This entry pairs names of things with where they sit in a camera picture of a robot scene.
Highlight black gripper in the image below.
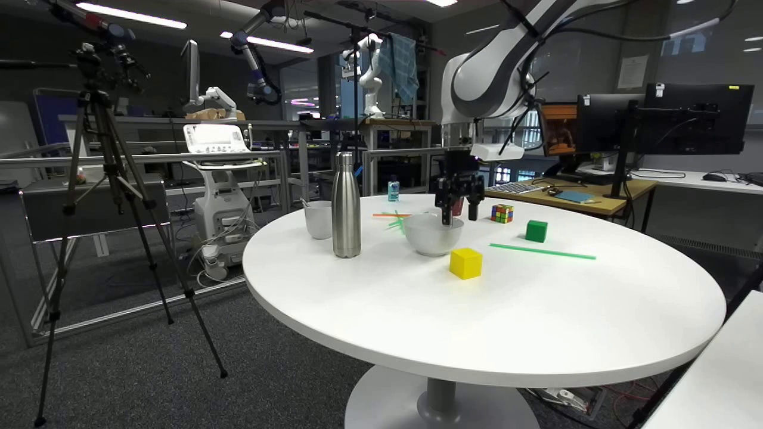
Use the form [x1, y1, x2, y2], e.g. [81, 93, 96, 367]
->
[432, 148, 484, 226]

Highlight green block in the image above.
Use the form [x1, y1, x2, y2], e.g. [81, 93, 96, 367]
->
[524, 220, 547, 244]

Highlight yellow block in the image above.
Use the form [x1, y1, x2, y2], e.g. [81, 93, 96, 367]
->
[447, 248, 484, 279]

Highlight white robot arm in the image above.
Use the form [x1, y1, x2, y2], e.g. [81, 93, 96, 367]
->
[429, 0, 625, 225]

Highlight white medical cart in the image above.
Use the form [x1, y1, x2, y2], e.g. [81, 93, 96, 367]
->
[184, 86, 264, 281]

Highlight small blue cup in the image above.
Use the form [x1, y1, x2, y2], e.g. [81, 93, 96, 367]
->
[386, 181, 401, 203]

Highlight rubiks cube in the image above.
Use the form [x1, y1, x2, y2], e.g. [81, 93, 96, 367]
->
[490, 203, 513, 225]

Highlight white mug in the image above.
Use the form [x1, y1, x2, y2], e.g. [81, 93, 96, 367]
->
[304, 200, 330, 241]

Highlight green straw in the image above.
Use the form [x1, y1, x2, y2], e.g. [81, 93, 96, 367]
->
[488, 244, 597, 260]

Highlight camera tripod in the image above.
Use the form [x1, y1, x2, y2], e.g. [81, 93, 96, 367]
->
[31, 0, 231, 429]

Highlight crossed green and orange sticks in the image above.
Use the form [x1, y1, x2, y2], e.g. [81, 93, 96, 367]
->
[372, 212, 408, 229]

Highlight white bowl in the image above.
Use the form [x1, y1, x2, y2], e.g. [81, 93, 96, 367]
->
[403, 211, 462, 259]

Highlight round white table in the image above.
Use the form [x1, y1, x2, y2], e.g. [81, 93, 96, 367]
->
[243, 193, 725, 429]

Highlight wooden side table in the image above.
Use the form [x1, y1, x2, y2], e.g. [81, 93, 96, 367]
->
[485, 179, 655, 229]

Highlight white desk corner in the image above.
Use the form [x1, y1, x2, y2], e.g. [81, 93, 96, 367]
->
[640, 291, 763, 429]

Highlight steel water bottle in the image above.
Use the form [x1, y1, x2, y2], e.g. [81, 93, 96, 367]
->
[330, 154, 359, 259]

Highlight black computer monitor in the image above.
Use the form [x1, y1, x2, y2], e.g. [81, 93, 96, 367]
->
[574, 85, 754, 195]

